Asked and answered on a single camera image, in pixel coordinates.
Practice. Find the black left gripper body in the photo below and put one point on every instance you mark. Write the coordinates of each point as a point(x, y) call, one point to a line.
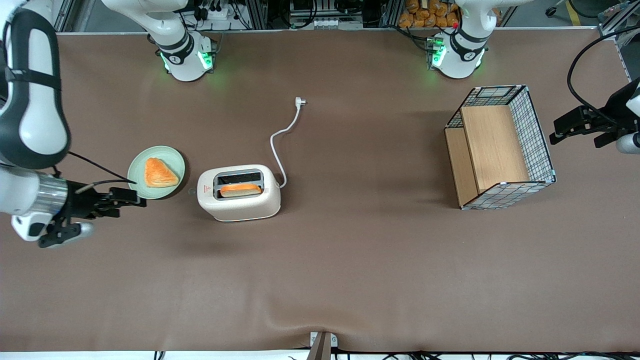
point(616, 118)

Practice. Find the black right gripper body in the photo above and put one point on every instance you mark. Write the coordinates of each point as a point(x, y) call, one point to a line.
point(81, 201)

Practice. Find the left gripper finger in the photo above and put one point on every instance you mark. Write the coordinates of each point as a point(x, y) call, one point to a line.
point(570, 122)
point(607, 139)

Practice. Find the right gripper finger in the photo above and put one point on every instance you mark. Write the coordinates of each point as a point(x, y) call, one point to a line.
point(132, 202)
point(122, 193)

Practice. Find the white two-slot toaster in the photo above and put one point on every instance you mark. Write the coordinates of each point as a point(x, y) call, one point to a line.
point(240, 209)

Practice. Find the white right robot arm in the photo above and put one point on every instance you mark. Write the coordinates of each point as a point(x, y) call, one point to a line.
point(37, 115)

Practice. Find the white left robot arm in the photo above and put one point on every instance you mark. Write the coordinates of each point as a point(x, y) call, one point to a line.
point(460, 60)

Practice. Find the triangular golden pastry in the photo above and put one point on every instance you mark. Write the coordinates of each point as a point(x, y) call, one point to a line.
point(159, 175)

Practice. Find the pale green plate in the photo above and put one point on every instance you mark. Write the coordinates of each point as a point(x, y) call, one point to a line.
point(170, 160)

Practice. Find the wooden shelf board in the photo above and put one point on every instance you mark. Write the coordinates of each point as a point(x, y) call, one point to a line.
point(492, 150)

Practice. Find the toast slice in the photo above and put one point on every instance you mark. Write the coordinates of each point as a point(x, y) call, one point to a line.
point(240, 190)

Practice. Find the bag of orange bread rolls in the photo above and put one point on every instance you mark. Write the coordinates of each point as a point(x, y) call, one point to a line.
point(425, 17)

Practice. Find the white power strip with plugs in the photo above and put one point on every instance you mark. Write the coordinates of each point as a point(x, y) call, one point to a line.
point(217, 12)

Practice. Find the long white power strip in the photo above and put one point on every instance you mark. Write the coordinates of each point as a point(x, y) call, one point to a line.
point(325, 23)

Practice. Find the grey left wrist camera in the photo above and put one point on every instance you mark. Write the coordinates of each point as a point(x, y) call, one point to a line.
point(629, 144)

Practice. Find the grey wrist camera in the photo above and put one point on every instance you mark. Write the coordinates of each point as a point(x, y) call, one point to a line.
point(629, 144)
point(85, 229)

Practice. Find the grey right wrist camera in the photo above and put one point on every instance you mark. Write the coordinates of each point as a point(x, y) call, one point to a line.
point(85, 229)

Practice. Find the aluminium frame profile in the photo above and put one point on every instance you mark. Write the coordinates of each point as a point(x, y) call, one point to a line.
point(615, 20)
point(67, 15)

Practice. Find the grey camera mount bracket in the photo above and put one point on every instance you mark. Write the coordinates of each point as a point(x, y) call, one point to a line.
point(322, 350)

